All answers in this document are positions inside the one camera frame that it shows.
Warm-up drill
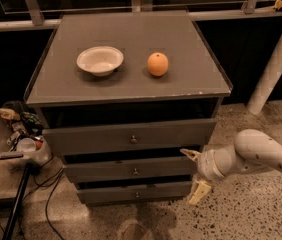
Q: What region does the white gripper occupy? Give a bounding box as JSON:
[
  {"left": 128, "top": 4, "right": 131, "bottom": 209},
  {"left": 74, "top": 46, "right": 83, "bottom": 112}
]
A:
[{"left": 180, "top": 148, "right": 225, "bottom": 205}]

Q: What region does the grey drawer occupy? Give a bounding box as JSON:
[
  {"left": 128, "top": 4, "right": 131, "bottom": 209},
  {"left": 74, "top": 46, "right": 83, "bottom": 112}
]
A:
[
  {"left": 64, "top": 156, "right": 196, "bottom": 183},
  {"left": 43, "top": 119, "right": 216, "bottom": 155},
  {"left": 77, "top": 181, "right": 192, "bottom": 205}
]

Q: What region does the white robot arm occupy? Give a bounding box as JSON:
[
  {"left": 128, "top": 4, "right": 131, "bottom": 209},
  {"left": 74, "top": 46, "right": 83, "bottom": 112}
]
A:
[{"left": 180, "top": 129, "right": 282, "bottom": 205}]

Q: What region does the grey bottom drawer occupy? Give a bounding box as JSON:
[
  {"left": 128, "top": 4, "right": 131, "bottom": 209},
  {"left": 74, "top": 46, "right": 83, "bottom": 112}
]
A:
[{"left": 77, "top": 181, "right": 192, "bottom": 205}]

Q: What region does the grey top drawer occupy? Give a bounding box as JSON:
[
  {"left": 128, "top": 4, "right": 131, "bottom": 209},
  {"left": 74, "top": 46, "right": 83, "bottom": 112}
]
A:
[{"left": 43, "top": 119, "right": 216, "bottom": 155}]

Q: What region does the grey drawer cabinet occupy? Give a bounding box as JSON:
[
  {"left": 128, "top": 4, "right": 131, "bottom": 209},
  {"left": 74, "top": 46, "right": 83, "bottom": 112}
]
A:
[{"left": 25, "top": 11, "right": 232, "bottom": 192}]

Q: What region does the orange fruit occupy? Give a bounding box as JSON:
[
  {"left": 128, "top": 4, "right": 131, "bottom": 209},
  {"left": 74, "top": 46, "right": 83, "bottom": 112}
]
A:
[{"left": 147, "top": 52, "right": 169, "bottom": 77}]

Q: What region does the white bowl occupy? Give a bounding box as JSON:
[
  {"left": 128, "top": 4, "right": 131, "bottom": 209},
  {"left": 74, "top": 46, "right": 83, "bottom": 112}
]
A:
[{"left": 76, "top": 46, "right": 124, "bottom": 77}]

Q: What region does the white column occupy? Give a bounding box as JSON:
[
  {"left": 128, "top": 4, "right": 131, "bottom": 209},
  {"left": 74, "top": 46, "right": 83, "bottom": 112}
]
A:
[{"left": 247, "top": 34, "right": 282, "bottom": 115}]

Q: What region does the white cup in bin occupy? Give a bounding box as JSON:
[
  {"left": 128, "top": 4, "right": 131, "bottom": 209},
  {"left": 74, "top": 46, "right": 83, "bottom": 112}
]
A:
[{"left": 16, "top": 138, "right": 36, "bottom": 152}]

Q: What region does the black pole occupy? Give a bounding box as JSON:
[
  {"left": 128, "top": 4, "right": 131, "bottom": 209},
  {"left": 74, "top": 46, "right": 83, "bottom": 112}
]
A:
[{"left": 2, "top": 163, "right": 32, "bottom": 240}]

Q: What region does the black floor cable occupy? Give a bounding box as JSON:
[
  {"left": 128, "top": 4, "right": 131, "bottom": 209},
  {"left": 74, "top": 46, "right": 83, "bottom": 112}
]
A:
[{"left": 20, "top": 157, "right": 66, "bottom": 240}]

